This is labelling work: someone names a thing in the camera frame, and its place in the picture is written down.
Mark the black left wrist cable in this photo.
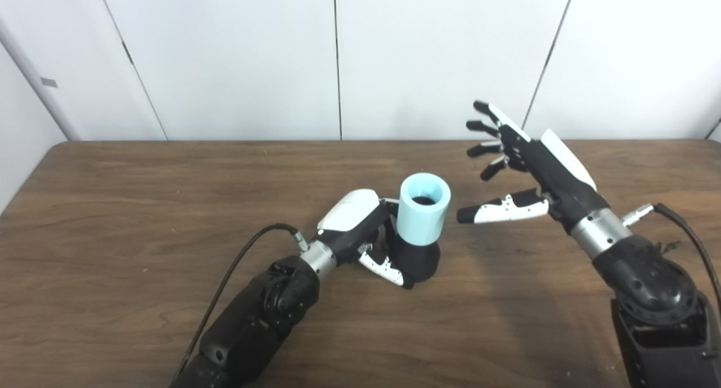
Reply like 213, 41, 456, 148
172, 224, 310, 386

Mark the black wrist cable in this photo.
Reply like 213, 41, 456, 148
172, 224, 310, 386
622, 203, 721, 315

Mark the black flared nozzle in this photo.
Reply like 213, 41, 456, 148
389, 230, 441, 282

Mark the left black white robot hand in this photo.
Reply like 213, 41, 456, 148
314, 189, 415, 290

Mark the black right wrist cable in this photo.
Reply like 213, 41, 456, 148
622, 203, 721, 315

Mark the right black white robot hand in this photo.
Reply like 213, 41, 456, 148
456, 100, 612, 234

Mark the light-blue hose piece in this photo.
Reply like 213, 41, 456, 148
397, 173, 451, 246

